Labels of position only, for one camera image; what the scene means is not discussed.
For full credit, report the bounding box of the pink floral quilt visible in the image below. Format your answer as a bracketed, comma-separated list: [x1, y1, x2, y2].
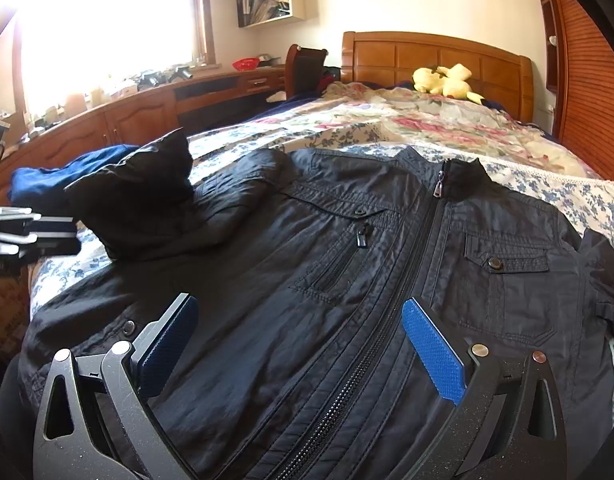
[255, 82, 598, 178]

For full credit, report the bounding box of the yellow plush toy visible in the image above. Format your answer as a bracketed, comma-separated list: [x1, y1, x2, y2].
[412, 63, 484, 104]

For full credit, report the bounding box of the blue floral bedspread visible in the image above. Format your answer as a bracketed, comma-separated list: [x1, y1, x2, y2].
[28, 129, 614, 426]

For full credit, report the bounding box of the blue folded garment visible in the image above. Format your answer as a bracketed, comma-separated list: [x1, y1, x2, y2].
[8, 144, 138, 216]

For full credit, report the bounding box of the wooden chair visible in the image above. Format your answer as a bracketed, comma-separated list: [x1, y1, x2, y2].
[284, 44, 328, 99]

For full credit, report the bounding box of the wooden sideboard cabinet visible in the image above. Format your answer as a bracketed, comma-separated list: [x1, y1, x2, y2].
[0, 67, 284, 205]

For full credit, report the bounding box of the red bowl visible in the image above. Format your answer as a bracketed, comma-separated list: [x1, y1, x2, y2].
[232, 56, 260, 72]

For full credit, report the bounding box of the wooden louvered wardrobe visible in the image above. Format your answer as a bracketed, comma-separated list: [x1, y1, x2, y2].
[540, 0, 614, 182]

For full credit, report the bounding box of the wooden headboard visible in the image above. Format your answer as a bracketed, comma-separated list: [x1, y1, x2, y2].
[341, 32, 534, 122]

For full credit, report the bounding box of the black jacket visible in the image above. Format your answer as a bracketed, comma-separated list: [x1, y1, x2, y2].
[17, 127, 614, 480]

